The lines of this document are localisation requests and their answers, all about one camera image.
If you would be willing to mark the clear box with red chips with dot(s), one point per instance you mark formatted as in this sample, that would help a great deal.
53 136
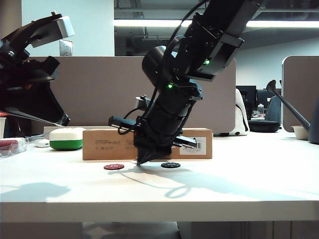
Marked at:
12 147

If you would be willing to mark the narrow grey desk partition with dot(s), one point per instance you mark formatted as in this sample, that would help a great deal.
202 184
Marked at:
302 92

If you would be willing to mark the ceiling light strip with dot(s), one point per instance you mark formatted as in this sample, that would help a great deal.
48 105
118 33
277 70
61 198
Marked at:
286 24

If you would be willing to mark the black round cushion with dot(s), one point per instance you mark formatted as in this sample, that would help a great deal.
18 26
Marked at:
263 126

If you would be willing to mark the black poker chip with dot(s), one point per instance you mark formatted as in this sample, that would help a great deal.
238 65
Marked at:
170 165

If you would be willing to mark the dark office chair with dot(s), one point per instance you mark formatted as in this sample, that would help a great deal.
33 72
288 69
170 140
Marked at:
274 109

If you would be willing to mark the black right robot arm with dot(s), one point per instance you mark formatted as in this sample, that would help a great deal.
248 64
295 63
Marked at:
209 37

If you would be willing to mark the white cup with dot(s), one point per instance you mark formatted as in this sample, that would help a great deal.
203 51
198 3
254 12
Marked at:
2 127

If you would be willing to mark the red poker chip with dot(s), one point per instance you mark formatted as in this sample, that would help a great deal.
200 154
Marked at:
113 166

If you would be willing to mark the white and black plush toy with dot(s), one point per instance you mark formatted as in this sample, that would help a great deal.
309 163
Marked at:
241 124

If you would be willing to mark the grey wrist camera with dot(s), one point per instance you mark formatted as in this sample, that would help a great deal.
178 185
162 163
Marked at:
140 102
63 27

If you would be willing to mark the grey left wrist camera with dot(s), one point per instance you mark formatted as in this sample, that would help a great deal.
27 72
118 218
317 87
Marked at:
63 27

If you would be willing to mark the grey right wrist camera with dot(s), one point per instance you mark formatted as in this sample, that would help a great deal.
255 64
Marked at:
140 102

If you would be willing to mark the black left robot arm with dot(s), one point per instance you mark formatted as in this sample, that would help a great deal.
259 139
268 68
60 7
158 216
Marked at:
7 48

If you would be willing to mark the dark grey watering can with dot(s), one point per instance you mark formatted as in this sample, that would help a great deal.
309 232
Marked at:
314 124

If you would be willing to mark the white paper bowl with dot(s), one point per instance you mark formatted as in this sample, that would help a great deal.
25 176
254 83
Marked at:
299 133

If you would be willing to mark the black computer monitor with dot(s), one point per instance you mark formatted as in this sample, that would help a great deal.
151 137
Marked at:
249 95

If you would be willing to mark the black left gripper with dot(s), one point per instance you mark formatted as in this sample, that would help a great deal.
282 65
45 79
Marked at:
27 99

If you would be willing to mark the white and green case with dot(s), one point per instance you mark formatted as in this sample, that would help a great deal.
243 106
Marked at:
66 139

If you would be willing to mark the metal wall switch plate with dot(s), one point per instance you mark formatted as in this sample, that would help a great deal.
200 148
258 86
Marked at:
66 48

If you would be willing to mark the small white earbuds case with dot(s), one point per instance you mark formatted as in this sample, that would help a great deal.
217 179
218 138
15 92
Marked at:
42 143

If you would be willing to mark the orange red object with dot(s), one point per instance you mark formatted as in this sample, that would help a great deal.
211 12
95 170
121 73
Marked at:
2 114

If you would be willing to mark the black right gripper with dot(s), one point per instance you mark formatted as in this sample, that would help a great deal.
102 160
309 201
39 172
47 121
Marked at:
162 127

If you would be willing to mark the brown cardboard box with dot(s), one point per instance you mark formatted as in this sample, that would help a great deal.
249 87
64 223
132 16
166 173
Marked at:
109 147

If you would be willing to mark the wide grey desk partition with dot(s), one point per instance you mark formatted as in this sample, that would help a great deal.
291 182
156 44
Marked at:
104 87

